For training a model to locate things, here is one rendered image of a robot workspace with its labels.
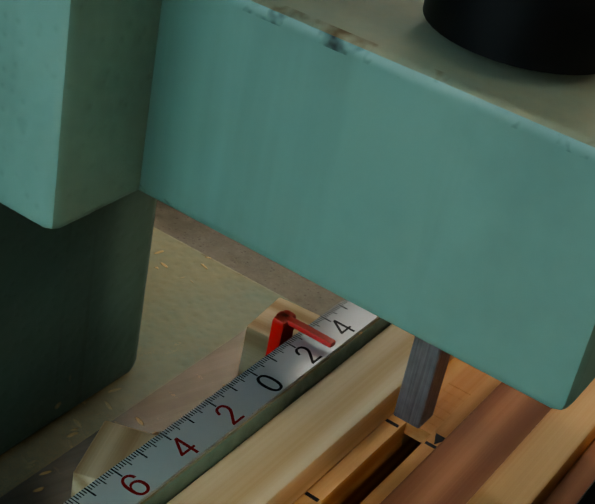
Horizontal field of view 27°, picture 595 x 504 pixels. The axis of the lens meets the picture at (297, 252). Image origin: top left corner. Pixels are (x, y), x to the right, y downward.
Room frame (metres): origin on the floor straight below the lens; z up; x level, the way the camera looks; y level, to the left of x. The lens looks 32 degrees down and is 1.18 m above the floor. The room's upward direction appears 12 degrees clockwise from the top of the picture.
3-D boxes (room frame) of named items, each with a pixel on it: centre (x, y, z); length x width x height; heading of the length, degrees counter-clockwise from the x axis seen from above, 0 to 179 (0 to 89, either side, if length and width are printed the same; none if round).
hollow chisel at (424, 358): (0.30, -0.04, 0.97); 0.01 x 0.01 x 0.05; 62
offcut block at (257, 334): (0.50, -0.01, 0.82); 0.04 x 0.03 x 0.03; 68
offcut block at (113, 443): (0.38, 0.05, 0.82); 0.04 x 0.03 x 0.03; 172
